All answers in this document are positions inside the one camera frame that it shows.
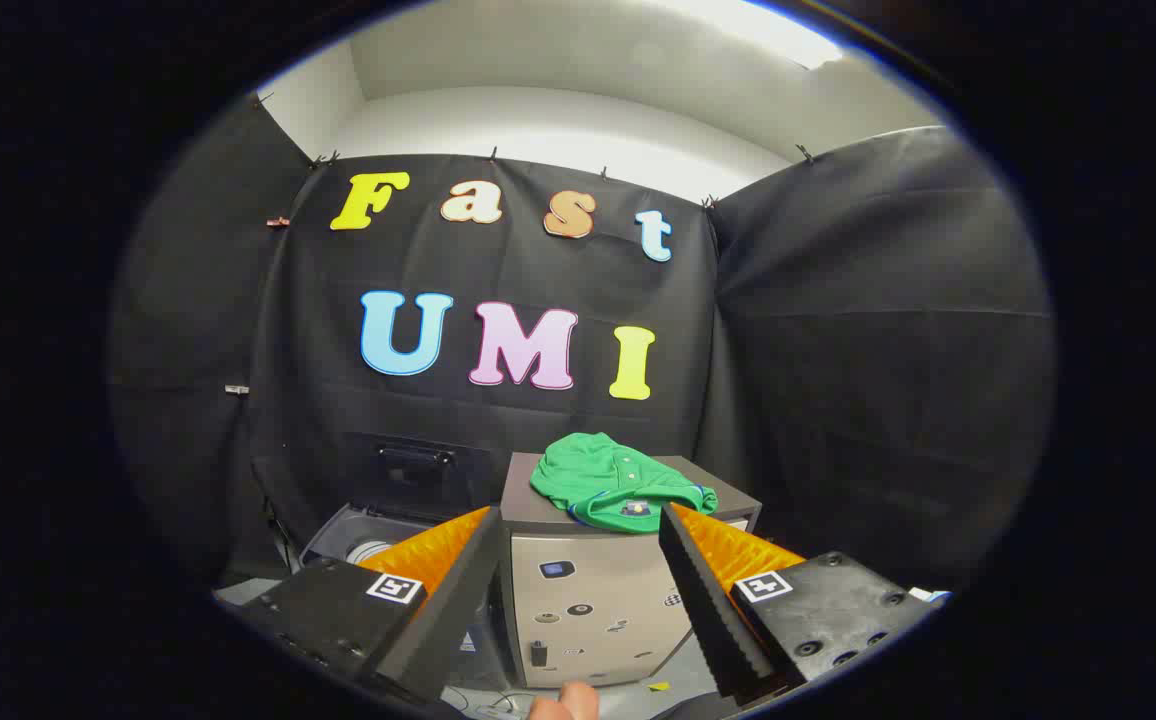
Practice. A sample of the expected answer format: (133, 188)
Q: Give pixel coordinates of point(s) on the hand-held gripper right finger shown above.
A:
(708, 600)

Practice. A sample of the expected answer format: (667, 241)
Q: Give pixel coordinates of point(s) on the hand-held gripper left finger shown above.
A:
(456, 602)

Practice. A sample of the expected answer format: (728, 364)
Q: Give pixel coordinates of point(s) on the green polo shirt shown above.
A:
(598, 475)

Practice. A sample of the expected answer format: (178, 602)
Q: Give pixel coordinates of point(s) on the grey cabinet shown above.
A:
(598, 610)

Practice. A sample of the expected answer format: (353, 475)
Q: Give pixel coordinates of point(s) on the black backdrop cloth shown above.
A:
(838, 350)

